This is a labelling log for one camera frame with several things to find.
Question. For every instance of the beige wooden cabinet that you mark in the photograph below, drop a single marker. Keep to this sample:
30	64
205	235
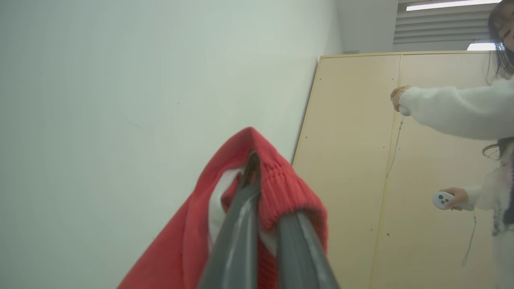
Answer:
349	160

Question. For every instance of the person right forearm white sleeve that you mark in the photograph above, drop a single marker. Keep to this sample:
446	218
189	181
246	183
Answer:
457	110

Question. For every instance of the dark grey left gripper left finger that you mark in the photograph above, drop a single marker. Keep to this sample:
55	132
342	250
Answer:
237	241

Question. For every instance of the person with long dark hair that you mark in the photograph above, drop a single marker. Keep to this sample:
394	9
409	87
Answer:
500	60

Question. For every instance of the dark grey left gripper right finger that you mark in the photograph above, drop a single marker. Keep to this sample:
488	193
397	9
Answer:
299	257

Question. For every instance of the person left forearm white sleeve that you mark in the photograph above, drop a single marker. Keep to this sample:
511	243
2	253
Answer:
484	192

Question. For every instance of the person right hand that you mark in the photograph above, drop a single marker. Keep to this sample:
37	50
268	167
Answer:
397	96

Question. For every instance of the person left hand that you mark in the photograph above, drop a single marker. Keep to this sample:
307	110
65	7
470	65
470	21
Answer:
461	194

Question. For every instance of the red shirt with white sleeves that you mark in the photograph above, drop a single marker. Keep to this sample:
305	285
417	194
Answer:
281	180

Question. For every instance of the white handheld controller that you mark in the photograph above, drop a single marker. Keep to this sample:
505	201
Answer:
441	200
404	111

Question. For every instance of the long ceiling light panel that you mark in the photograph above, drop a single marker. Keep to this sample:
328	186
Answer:
449	5

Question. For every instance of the short ceiling light panel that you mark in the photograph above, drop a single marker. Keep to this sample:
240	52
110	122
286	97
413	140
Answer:
480	47

